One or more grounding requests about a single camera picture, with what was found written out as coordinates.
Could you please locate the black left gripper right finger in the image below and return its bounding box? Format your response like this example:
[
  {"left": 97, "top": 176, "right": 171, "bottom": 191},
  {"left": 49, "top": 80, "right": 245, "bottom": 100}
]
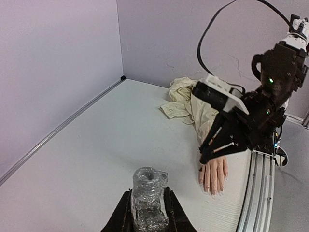
[{"left": 164, "top": 187, "right": 197, "bottom": 232}]

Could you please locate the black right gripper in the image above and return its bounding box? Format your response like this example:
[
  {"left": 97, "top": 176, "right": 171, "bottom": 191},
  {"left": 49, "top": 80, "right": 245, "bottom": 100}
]
[{"left": 199, "top": 43, "right": 308, "bottom": 164}]

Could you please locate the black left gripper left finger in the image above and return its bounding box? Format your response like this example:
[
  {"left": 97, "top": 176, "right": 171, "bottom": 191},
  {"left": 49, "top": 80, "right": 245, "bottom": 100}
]
[{"left": 101, "top": 190, "right": 133, "bottom": 232}]

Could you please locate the clear nail polish bottle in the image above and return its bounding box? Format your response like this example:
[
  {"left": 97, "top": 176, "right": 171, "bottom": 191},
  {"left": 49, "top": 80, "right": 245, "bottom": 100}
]
[{"left": 130, "top": 167, "right": 169, "bottom": 232}]

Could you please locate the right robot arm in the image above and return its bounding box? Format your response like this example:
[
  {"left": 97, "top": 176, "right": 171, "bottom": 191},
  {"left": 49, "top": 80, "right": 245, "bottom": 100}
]
[{"left": 192, "top": 15, "right": 309, "bottom": 164}]

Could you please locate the cream cloth sleeve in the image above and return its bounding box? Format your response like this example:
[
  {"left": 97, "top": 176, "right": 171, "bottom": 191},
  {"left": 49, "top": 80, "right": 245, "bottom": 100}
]
[{"left": 160, "top": 77, "right": 218, "bottom": 145}]

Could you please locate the mannequin hand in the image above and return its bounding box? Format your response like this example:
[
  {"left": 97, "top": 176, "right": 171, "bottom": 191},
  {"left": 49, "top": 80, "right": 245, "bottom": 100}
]
[{"left": 198, "top": 156, "right": 228, "bottom": 199}]

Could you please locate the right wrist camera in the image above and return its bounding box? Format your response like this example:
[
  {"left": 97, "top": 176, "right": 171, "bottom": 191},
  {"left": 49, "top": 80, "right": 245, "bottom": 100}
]
[{"left": 191, "top": 74, "right": 249, "bottom": 114}]

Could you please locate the aluminium front rail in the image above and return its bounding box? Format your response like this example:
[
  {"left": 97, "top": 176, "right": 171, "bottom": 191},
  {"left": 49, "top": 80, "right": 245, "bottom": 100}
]
[{"left": 235, "top": 113, "right": 309, "bottom": 232}]

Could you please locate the black right camera cable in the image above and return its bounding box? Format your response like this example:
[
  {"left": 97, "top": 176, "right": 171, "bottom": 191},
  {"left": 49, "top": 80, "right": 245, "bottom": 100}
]
[{"left": 197, "top": 0, "right": 294, "bottom": 75}]

